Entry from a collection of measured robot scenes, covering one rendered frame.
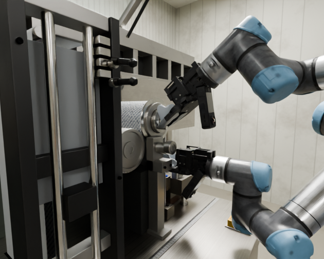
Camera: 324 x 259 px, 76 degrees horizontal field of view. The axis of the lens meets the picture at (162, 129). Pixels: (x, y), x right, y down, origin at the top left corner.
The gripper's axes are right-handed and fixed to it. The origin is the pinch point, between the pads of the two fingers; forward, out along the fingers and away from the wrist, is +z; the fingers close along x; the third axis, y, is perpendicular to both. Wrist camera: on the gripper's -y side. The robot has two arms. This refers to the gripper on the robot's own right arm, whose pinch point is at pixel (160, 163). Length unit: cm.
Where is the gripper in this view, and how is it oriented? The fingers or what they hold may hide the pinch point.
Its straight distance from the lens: 75.3
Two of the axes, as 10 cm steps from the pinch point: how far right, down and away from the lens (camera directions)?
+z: -8.1, -0.7, 5.9
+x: -5.9, 0.9, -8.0
